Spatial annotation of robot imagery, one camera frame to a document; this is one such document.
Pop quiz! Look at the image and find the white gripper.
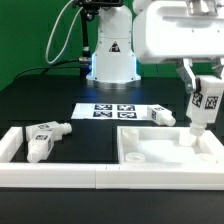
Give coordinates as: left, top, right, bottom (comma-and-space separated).
133, 0, 224, 93

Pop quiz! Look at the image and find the white square tabletop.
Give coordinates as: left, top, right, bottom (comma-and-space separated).
117, 126, 224, 164

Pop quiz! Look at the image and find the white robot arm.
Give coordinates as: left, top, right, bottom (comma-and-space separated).
87, 0, 224, 92

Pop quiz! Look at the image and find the white sheet with tags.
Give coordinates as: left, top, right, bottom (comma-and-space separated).
71, 102, 167, 120

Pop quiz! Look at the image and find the white U-shaped fence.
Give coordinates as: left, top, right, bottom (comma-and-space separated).
0, 126, 224, 191

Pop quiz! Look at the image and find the black post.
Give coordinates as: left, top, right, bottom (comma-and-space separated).
70, 0, 124, 78

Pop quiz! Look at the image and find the white cable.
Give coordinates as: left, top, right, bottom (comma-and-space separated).
44, 0, 84, 65

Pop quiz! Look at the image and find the black cable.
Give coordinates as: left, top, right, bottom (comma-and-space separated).
0, 59, 88, 92

